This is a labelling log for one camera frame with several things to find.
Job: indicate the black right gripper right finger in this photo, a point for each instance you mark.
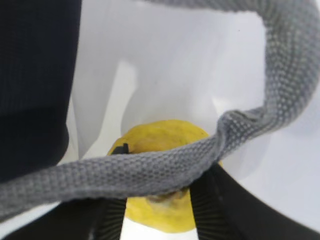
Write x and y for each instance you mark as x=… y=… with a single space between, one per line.
x=224 y=210

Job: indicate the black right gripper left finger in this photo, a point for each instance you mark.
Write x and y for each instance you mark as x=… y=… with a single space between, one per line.
x=83 y=212

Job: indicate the navy blue lunch bag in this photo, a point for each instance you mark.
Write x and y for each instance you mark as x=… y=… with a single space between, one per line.
x=292 y=69

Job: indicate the yellow pear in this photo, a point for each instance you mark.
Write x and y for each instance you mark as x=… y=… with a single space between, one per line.
x=172 y=212

